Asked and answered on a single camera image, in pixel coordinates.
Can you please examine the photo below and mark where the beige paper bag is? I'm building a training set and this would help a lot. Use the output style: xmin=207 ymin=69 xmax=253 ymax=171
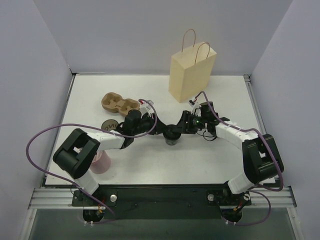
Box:
xmin=168 ymin=28 xmax=217 ymax=103

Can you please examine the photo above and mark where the black cup lid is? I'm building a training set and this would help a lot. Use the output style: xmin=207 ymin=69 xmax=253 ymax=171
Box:
xmin=163 ymin=124 xmax=181 ymax=141

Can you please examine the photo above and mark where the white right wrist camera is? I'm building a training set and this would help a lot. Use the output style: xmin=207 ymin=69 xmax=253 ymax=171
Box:
xmin=188 ymin=97 xmax=201 ymax=116

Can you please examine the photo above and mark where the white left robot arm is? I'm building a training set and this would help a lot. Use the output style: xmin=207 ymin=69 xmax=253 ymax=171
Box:
xmin=53 ymin=110 xmax=168 ymax=206

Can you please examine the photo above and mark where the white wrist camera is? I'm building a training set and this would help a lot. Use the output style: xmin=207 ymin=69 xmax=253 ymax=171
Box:
xmin=188 ymin=97 xmax=201 ymax=116
xmin=138 ymin=99 xmax=154 ymax=115

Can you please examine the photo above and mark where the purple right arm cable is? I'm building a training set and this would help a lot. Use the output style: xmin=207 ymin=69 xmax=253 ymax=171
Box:
xmin=193 ymin=90 xmax=285 ymax=226

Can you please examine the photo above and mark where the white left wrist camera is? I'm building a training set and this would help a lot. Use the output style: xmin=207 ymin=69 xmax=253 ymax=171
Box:
xmin=138 ymin=99 xmax=154 ymax=115

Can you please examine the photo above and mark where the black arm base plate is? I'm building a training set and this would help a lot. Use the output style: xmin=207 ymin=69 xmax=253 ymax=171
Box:
xmin=71 ymin=183 xmax=252 ymax=223

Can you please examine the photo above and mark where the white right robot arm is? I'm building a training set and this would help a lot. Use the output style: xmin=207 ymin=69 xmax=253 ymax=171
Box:
xmin=168 ymin=101 xmax=284 ymax=204

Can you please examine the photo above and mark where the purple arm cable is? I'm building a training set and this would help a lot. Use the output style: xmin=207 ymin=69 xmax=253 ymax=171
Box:
xmin=193 ymin=90 xmax=285 ymax=226
xmin=25 ymin=97 xmax=158 ymax=223

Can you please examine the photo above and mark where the brown cardboard cup carrier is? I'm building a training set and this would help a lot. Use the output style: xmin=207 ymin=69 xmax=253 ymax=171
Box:
xmin=101 ymin=92 xmax=140 ymax=117

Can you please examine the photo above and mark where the dark plastic cup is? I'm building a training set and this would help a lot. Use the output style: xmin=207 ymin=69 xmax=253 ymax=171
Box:
xmin=165 ymin=138 xmax=178 ymax=146
xmin=101 ymin=119 xmax=119 ymax=131

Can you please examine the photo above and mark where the pink straw holder cup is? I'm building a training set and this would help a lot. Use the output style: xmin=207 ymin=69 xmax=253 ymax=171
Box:
xmin=89 ymin=150 xmax=111 ymax=174

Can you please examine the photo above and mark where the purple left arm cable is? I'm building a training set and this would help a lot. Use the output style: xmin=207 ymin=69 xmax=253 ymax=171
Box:
xmin=25 ymin=97 xmax=158 ymax=223

